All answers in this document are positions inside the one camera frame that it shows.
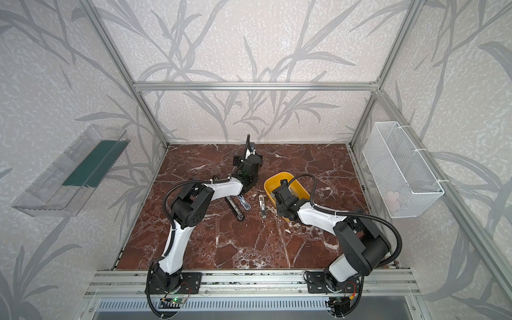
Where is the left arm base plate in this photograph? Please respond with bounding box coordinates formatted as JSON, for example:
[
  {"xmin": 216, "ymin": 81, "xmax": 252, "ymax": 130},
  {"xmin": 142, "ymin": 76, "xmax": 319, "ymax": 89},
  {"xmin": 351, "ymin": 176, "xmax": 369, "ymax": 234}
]
[{"xmin": 145, "ymin": 271, "xmax": 203, "ymax": 295}]

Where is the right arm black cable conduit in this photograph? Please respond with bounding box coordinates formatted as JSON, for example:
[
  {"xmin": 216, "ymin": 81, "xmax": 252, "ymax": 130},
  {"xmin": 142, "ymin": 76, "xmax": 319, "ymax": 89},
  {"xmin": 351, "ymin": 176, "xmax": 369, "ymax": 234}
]
[{"xmin": 285, "ymin": 173, "xmax": 403, "ymax": 297}]

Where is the white wire mesh basket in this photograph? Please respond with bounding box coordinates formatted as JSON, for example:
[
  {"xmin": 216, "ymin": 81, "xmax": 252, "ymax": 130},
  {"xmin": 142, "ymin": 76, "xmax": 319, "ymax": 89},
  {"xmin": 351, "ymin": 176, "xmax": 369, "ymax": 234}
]
[{"xmin": 363, "ymin": 121, "xmax": 445, "ymax": 219}]

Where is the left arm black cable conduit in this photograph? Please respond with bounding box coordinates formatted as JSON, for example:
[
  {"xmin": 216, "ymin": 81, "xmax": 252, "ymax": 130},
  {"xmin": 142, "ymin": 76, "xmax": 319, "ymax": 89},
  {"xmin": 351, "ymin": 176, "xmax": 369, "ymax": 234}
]
[{"xmin": 161, "ymin": 133, "xmax": 253, "ymax": 257}]

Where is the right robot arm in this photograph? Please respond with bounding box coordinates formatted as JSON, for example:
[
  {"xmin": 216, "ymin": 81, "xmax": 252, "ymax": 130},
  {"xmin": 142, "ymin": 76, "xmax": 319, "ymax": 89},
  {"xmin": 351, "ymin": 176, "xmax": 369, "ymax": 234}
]
[{"xmin": 270, "ymin": 179, "xmax": 403, "ymax": 293}]

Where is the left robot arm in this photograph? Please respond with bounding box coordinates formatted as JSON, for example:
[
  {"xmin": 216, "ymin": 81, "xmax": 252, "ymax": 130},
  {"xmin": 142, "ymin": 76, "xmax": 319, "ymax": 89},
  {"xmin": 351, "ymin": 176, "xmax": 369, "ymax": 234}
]
[{"xmin": 148, "ymin": 151, "xmax": 263, "ymax": 293}]

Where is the yellow plastic tray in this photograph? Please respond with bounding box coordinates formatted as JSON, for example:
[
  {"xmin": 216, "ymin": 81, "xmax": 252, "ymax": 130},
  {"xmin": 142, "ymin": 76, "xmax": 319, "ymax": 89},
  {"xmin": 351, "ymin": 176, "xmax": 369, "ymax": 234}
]
[{"xmin": 264, "ymin": 171, "xmax": 310, "ymax": 215}]

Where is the clear acrylic wall shelf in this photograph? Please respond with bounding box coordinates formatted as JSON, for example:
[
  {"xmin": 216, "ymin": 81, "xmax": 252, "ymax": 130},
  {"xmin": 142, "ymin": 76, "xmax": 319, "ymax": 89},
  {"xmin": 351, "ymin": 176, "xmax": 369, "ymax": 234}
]
[{"xmin": 12, "ymin": 125, "xmax": 130, "ymax": 217}]

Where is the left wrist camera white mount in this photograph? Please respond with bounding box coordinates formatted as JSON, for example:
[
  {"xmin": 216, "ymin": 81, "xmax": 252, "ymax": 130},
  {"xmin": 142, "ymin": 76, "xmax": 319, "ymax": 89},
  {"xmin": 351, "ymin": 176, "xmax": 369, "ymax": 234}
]
[{"xmin": 243, "ymin": 142, "xmax": 255, "ymax": 159}]

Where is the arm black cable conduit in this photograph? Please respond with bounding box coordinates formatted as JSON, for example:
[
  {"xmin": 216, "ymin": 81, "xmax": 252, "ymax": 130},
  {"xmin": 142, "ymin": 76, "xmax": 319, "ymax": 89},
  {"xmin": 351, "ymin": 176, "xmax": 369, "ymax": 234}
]
[
  {"xmin": 285, "ymin": 173, "xmax": 403, "ymax": 297},
  {"xmin": 161, "ymin": 133, "xmax": 253, "ymax": 257}
]

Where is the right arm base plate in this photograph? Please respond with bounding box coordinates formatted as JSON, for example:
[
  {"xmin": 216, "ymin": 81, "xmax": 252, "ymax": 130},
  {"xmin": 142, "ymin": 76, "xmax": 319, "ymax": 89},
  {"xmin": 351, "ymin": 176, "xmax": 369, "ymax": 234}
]
[{"xmin": 303, "ymin": 271, "xmax": 361, "ymax": 296}]

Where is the aluminium front rail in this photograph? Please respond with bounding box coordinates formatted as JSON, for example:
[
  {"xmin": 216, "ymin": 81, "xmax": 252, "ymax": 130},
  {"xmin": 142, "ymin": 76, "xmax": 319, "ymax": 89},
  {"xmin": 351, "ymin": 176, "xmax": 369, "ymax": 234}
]
[{"xmin": 84, "ymin": 269, "xmax": 421, "ymax": 298}]

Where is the beige small stapler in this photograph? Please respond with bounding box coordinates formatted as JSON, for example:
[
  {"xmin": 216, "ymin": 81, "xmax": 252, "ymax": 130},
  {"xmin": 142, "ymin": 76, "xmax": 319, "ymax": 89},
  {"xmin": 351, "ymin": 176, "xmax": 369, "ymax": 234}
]
[{"xmin": 259, "ymin": 195, "xmax": 267, "ymax": 218}]

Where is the light blue stapler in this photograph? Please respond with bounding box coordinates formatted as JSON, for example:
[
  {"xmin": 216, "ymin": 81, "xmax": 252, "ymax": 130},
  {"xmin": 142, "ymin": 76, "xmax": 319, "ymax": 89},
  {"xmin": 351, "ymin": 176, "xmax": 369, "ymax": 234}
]
[{"xmin": 237, "ymin": 195, "xmax": 251, "ymax": 211}]

